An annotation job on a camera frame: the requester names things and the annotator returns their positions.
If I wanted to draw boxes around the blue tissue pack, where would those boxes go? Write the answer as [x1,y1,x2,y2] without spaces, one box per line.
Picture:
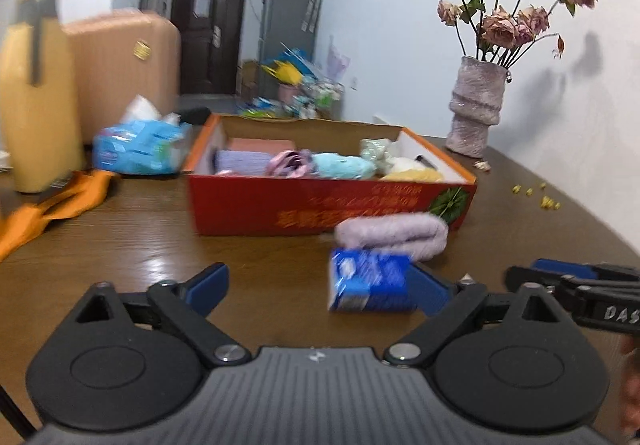
[92,95,193,175]

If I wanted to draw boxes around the purple knitted cloth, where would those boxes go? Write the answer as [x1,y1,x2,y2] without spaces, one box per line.
[214,150,278,177]

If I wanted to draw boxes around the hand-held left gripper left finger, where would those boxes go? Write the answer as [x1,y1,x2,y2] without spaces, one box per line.
[75,262,252,367]

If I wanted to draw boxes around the yellow jug with grey handle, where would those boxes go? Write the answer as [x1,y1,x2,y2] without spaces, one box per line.
[0,0,87,193]

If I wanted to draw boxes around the pink suitcase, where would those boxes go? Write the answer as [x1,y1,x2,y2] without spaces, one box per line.
[62,11,182,143]

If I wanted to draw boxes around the light blue fluffy cloth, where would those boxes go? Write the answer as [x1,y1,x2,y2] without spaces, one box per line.
[312,152,377,180]

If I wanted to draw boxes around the pink folded cloth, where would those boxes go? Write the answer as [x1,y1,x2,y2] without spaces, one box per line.
[227,138,298,153]

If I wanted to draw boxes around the person's right hand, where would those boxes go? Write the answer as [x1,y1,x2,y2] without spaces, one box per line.
[617,337,640,443]

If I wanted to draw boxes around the orange strap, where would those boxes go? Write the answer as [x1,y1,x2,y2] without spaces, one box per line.
[0,169,121,262]

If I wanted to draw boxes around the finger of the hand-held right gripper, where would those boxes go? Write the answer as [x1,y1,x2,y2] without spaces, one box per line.
[505,266,566,298]
[530,258,640,282]

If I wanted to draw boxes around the grey refrigerator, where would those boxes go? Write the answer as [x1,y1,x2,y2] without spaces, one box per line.
[257,0,326,71]

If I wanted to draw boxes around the black bag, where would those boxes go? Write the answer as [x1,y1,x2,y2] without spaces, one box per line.
[177,106,212,126]

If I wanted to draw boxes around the textured pale pink vase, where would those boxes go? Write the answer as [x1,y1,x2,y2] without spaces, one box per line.
[445,56,509,159]

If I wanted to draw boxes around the dark wooden door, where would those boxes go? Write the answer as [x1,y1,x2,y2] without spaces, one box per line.
[171,0,249,96]

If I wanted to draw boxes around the mauve crumpled cloth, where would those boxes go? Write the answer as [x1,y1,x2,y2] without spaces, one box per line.
[265,150,316,178]

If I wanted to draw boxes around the red cardboard box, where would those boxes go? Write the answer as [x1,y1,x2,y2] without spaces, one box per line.
[182,114,478,237]

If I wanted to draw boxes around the white soft cloth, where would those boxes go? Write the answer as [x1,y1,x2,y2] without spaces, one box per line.
[387,156,426,173]

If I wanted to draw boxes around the pile of colourful toys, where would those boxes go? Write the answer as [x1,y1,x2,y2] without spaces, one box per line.
[237,46,346,121]

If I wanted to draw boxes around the pale yellow soft cloth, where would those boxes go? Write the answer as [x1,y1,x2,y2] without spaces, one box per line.
[381,168,445,183]

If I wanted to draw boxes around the small blue tissue packet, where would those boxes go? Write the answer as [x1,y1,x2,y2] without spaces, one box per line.
[327,247,418,313]

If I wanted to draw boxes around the pale green crumpled cloth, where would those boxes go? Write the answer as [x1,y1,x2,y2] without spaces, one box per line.
[359,138,396,163]

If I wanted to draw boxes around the rolled lilac towel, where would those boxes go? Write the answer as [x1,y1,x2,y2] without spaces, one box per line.
[334,212,449,262]

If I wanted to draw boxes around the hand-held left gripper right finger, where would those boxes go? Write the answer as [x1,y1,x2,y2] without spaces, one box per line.
[384,265,563,367]

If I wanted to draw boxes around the scattered yellow crumbs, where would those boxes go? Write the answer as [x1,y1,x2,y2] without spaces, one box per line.
[511,182,560,211]

